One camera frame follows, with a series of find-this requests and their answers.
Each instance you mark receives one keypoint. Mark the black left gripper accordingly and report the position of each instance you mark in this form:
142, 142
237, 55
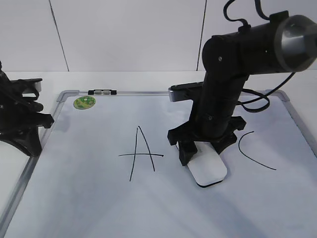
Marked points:
20, 115

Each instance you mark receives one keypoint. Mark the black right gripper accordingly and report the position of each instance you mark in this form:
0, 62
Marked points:
210, 118

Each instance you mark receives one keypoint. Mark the white eraser with black felt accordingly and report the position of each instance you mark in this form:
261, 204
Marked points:
206, 166

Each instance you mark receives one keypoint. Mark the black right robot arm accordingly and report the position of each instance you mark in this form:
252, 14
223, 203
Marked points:
284, 44

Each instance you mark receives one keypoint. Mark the round green magnet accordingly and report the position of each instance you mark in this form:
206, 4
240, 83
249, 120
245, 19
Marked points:
84, 102

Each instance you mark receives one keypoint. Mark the black silver board clip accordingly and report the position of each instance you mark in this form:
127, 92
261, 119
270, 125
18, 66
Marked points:
102, 92

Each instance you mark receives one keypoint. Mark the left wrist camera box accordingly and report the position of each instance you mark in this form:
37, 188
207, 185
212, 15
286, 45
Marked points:
30, 86

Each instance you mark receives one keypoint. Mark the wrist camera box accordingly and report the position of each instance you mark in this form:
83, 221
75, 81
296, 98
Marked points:
183, 92
30, 86

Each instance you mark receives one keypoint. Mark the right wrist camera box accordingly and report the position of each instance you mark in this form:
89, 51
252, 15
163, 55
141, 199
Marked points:
183, 92

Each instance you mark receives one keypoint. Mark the white board with grey frame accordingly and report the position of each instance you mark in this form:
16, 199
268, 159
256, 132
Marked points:
110, 172

